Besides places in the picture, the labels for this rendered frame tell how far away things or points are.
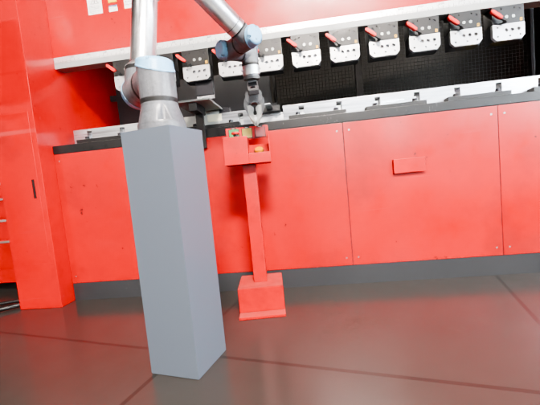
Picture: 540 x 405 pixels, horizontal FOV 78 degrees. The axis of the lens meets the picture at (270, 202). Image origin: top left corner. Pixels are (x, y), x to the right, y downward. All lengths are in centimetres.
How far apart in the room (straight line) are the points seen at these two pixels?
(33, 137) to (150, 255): 122
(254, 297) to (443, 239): 99
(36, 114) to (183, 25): 91
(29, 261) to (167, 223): 130
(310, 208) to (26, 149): 151
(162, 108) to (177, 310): 62
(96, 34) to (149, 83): 120
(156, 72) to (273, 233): 100
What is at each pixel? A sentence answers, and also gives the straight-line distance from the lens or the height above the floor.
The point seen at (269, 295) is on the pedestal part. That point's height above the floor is 8.
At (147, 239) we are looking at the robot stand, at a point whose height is 44.
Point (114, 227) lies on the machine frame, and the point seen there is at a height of 40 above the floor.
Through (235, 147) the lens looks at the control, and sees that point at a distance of 147.
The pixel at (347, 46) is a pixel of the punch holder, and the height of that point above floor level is 123.
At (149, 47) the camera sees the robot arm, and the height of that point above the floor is 108.
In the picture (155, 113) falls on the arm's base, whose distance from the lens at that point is 110.
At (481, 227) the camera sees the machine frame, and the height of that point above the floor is 25.
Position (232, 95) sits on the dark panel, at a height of 119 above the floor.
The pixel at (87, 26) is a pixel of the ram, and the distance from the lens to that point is 235.
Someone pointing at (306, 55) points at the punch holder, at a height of 121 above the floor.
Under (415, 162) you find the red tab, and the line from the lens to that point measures 180.
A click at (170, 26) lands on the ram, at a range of 214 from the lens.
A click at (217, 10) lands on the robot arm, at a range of 138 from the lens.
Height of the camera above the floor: 60
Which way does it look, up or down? 5 degrees down
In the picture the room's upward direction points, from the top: 6 degrees counter-clockwise
